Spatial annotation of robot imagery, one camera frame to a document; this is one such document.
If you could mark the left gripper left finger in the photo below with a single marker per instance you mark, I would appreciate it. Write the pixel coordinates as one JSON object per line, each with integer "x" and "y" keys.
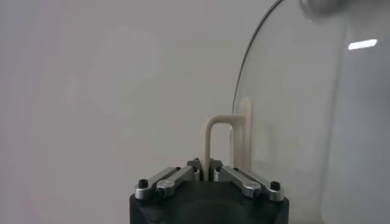
{"x": 170, "y": 182}

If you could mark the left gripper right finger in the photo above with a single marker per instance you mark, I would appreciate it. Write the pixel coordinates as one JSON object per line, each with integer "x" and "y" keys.
{"x": 246, "y": 182}

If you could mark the round glass pot lid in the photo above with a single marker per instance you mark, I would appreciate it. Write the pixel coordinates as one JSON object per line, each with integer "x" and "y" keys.
{"x": 289, "y": 91}

